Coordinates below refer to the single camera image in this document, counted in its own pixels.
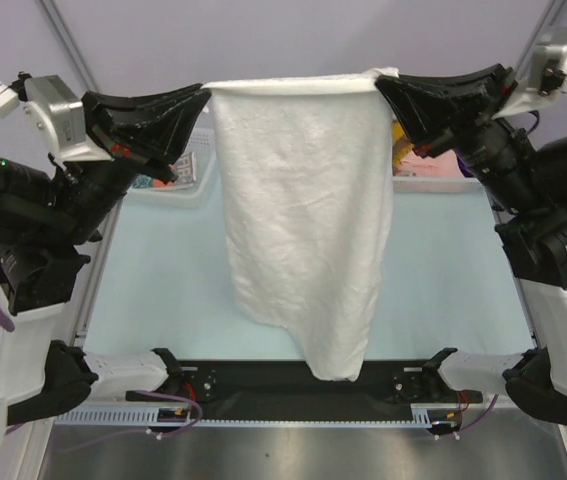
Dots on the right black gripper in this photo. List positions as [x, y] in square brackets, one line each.
[486, 107]

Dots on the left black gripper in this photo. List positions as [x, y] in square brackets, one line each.
[155, 133]

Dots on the colourful rabbit print towel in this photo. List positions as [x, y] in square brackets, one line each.
[185, 169]

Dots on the white towel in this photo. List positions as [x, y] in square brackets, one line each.
[307, 185]

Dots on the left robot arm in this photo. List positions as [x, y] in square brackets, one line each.
[98, 145]

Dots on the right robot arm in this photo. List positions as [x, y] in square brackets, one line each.
[534, 240]

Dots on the white basket with towels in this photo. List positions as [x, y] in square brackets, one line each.
[436, 185]

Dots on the pink towel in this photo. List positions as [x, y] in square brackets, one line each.
[406, 163]

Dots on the yellow patterned towel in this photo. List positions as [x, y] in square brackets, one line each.
[401, 145]

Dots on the purple towel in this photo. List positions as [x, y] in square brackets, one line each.
[465, 171]

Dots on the empty white plastic basket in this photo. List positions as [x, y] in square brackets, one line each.
[202, 143]

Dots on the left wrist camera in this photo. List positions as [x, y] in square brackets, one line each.
[57, 113]

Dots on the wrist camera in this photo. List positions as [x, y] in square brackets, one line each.
[553, 65]
[57, 113]

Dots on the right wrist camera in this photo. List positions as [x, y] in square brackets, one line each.
[553, 65]

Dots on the left aluminium corner post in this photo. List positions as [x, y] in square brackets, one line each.
[66, 42]

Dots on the aluminium corner post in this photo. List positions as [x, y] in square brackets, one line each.
[66, 42]
[551, 15]

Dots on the right aluminium corner post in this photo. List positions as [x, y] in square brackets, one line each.
[551, 15]

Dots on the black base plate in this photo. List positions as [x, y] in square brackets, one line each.
[221, 384]

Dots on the grey cable duct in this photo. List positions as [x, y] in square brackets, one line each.
[169, 418]

